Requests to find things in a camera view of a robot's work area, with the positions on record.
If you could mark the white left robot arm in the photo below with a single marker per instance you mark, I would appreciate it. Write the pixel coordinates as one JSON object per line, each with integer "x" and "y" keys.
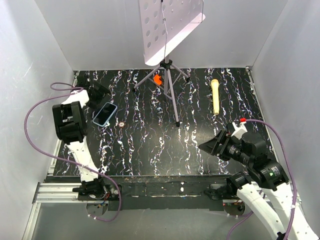
{"x": 71, "y": 128}

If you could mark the aluminium front rail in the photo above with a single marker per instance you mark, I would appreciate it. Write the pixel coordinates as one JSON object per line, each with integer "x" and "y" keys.
{"x": 63, "y": 192}

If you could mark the white perforated music stand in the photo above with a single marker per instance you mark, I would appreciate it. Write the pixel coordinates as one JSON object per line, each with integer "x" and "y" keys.
{"x": 165, "y": 24}

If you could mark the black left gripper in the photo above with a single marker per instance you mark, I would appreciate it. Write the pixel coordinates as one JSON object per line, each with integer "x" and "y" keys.
{"x": 102, "y": 93}

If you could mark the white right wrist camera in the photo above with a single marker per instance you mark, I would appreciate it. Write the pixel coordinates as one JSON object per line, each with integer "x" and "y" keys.
{"x": 239, "y": 129}

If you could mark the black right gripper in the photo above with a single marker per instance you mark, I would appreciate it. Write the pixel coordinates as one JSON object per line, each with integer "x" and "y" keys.
{"x": 212, "y": 146}

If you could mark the orange plastic piece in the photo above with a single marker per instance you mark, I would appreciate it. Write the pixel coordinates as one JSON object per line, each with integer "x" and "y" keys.
{"x": 158, "y": 79}

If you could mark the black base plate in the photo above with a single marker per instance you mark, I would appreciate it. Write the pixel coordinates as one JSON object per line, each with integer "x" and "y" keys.
{"x": 173, "y": 203}

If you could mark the cream wooden recorder flute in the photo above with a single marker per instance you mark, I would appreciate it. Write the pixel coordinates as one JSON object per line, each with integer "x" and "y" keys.
{"x": 215, "y": 96}

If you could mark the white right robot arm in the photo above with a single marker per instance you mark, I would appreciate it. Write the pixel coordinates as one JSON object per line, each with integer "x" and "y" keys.
{"x": 265, "y": 188}

